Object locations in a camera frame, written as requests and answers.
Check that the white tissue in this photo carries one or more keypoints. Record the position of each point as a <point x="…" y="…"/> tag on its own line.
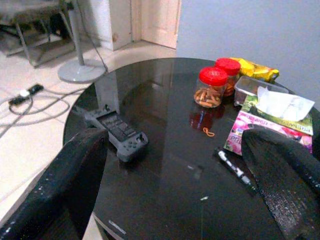
<point x="282" y="105"/>

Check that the grey chair with metal frame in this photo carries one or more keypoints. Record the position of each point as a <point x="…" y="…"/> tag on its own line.
<point x="30" y="10"/>

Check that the grey pedestal fan stand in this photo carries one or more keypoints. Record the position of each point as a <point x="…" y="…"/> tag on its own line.
<point x="80" y="71"/>

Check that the black power strip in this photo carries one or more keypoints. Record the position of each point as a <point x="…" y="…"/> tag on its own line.
<point x="35" y="88"/>

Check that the cream wooden door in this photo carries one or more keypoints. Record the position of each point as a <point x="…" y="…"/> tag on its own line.
<point x="160" y="22"/>

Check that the floral tissue pack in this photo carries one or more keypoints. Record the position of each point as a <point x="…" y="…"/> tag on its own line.
<point x="240" y="130"/>

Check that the orange rubber band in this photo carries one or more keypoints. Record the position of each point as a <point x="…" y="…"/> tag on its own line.
<point x="208" y="132"/>

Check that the clear plastic food container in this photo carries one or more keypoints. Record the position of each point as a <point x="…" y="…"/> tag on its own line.
<point x="246" y="87"/>

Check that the black marker pen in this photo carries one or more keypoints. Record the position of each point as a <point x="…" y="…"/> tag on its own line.
<point x="232" y="166"/>

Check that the grey handheld remote controller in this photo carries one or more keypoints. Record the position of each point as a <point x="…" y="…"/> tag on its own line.
<point x="125" y="136"/>

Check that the yellow snack bag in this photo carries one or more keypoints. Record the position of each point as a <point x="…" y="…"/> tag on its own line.
<point x="255" y="68"/>

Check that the round black glass table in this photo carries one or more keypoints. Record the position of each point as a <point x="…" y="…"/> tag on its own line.
<point x="162" y="175"/>

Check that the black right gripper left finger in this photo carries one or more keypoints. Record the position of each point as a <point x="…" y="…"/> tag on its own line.
<point x="57" y="180"/>

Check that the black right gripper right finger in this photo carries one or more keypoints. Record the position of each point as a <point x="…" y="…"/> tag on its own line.
<point x="287" y="180"/>

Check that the red-lidded clear snack jar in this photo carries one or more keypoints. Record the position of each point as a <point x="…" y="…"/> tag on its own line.
<point x="228" y="65"/>
<point x="211" y="85"/>

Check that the white plug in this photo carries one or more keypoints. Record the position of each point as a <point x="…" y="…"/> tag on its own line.
<point x="24" y="93"/>

